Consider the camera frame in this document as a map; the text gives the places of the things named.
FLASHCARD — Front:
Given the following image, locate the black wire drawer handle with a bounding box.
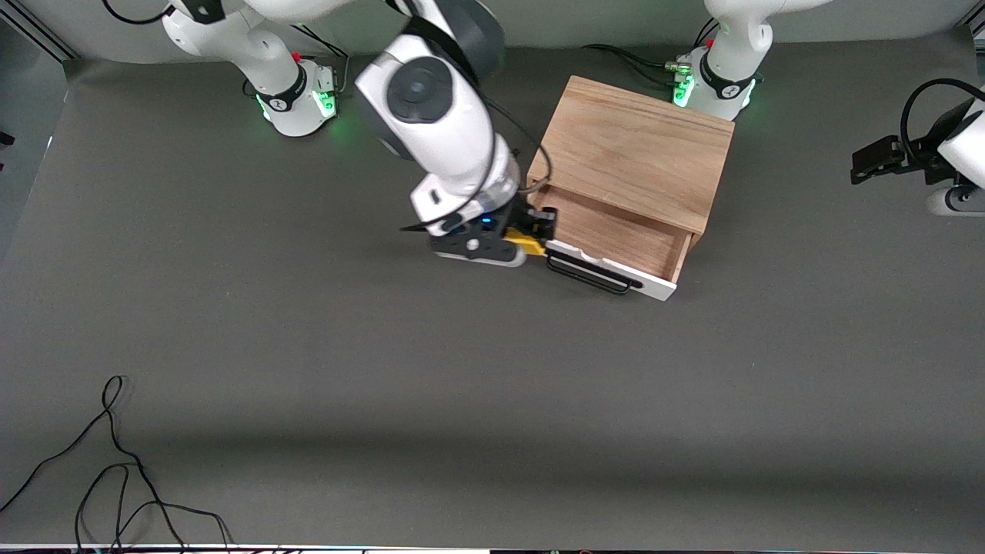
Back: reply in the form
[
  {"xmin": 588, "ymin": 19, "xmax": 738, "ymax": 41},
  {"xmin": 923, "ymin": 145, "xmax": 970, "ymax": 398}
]
[{"xmin": 545, "ymin": 252, "xmax": 644, "ymax": 296}]

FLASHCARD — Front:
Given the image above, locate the wooden drawer cabinet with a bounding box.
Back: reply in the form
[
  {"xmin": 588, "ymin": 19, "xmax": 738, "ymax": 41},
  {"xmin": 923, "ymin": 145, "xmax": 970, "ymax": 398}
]
[{"xmin": 526, "ymin": 75, "xmax": 734, "ymax": 256}]

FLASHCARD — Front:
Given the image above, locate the white-fronted wooden drawer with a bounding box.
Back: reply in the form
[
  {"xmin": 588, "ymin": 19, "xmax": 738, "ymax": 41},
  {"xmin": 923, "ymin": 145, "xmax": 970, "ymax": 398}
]
[{"xmin": 529, "ymin": 185, "xmax": 692, "ymax": 302}]

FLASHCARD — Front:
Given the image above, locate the thin black loose cable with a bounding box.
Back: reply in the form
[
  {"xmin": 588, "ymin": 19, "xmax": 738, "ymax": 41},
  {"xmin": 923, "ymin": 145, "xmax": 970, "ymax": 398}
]
[
  {"xmin": 0, "ymin": 375, "xmax": 188, "ymax": 553},
  {"xmin": 75, "ymin": 462, "xmax": 233, "ymax": 553}
]

